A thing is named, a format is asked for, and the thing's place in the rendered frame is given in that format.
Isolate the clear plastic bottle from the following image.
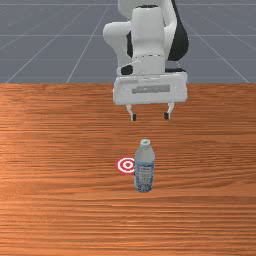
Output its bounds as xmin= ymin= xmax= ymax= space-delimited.
xmin=133 ymin=138 xmax=156 ymax=193

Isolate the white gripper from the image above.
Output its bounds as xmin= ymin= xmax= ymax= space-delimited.
xmin=112 ymin=71 xmax=189 ymax=122

